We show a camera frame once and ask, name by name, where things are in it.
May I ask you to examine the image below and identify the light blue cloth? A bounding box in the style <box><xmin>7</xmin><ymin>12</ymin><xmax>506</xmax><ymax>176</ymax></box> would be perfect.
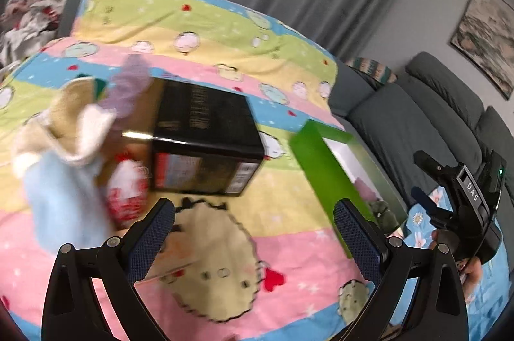
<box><xmin>22</xmin><ymin>150</ymin><xmax>115</xmax><ymax>255</ymax></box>

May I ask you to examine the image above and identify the beige and white towel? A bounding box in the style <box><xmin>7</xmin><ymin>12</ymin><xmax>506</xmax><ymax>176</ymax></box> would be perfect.
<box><xmin>11</xmin><ymin>76</ymin><xmax>121</xmax><ymax>181</ymax></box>

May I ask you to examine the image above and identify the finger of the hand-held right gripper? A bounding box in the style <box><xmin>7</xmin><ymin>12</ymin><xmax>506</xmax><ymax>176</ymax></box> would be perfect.
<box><xmin>410</xmin><ymin>186</ymin><xmax>452</xmax><ymax>223</ymax></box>
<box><xmin>413</xmin><ymin>150</ymin><xmax>460</xmax><ymax>181</ymax></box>

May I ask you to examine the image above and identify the pastel cartoon printed bedsheet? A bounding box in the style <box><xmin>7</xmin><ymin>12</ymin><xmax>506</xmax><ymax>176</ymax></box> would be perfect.
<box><xmin>0</xmin><ymin>0</ymin><xmax>402</xmax><ymax>341</ymax></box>

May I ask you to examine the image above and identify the striped patterned pillow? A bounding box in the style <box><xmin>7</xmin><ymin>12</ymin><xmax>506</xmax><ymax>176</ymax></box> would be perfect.
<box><xmin>345</xmin><ymin>57</ymin><xmax>396</xmax><ymax>85</ymax></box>

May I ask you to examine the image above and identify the pile of clothes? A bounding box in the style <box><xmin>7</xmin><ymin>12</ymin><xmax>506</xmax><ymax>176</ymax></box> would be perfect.
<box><xmin>0</xmin><ymin>0</ymin><xmax>67</xmax><ymax>65</ymax></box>

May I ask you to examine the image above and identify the framed landscape painting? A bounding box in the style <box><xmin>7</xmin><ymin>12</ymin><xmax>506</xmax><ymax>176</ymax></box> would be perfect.
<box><xmin>450</xmin><ymin>0</ymin><xmax>514</xmax><ymax>101</ymax></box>

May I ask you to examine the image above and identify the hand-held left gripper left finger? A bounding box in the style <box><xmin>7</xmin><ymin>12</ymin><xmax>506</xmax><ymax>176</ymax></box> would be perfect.
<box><xmin>41</xmin><ymin>197</ymin><xmax>176</xmax><ymax>341</ymax></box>

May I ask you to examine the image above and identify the purple cloth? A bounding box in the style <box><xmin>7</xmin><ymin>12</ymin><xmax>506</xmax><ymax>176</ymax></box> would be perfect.
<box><xmin>102</xmin><ymin>54</ymin><xmax>155</xmax><ymax>129</ymax></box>

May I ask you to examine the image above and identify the black box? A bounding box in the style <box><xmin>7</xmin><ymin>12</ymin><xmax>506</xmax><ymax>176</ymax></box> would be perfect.
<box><xmin>120</xmin><ymin>79</ymin><xmax>266</xmax><ymax>197</ymax></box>

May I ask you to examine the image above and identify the grey-green cloth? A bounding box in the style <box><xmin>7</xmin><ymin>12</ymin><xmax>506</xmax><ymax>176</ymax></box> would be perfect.
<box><xmin>367</xmin><ymin>200</ymin><xmax>402</xmax><ymax>233</ymax></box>

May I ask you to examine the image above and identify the person's right hand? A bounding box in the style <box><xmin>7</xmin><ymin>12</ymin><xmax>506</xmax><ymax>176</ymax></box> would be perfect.
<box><xmin>428</xmin><ymin>229</ymin><xmax>484</xmax><ymax>287</ymax></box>

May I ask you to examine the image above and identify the green box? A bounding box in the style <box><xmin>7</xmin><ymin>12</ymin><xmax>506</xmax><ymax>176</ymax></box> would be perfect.
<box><xmin>290</xmin><ymin>119</ymin><xmax>410</xmax><ymax>259</ymax></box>

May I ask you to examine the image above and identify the red and white sock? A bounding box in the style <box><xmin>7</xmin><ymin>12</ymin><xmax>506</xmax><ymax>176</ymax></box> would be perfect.
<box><xmin>105</xmin><ymin>150</ymin><xmax>153</xmax><ymax>231</ymax></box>

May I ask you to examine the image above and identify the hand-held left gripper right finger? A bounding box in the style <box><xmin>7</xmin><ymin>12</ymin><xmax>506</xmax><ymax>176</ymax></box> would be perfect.
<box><xmin>334</xmin><ymin>198</ymin><xmax>470</xmax><ymax>341</ymax></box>

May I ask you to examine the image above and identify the grey sofa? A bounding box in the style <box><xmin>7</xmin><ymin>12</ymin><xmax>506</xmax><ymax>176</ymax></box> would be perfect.
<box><xmin>329</xmin><ymin>52</ymin><xmax>514</xmax><ymax>213</ymax></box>

